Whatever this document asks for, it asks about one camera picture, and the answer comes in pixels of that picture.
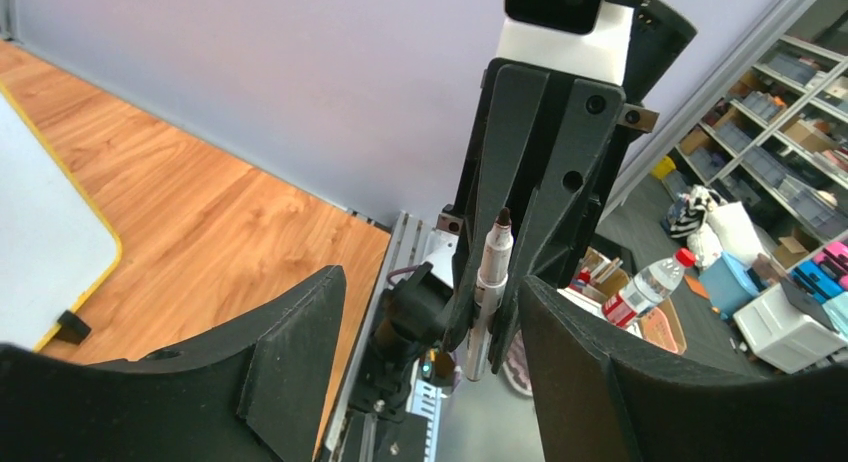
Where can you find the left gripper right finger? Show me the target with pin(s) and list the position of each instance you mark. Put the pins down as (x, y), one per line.
(601, 394)

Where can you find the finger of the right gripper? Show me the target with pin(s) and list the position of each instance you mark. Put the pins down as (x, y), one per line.
(507, 110)
(568, 146)

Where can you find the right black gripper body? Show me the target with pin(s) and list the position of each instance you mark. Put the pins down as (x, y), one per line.
(658, 35)

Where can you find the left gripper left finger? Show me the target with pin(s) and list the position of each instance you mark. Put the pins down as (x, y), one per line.
(250, 389)

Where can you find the brown whiteboard marker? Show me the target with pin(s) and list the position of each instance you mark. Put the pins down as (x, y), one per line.
(491, 280)

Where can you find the yellow-framed whiteboard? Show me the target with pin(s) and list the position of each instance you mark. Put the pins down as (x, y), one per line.
(57, 247)

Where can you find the black whiteboard stand foot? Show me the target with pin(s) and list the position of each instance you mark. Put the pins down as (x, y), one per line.
(71, 328)

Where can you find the plastic water bottle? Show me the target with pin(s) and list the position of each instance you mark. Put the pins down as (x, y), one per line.
(647, 289)

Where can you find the blue bin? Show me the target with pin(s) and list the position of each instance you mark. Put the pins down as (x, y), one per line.
(728, 285)

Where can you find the storage shelving unit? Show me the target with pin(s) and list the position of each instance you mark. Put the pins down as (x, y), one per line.
(776, 141)

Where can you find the white storage box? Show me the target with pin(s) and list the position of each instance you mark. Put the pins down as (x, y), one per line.
(788, 329)

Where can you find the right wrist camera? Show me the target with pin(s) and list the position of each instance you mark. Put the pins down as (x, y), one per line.
(586, 38)

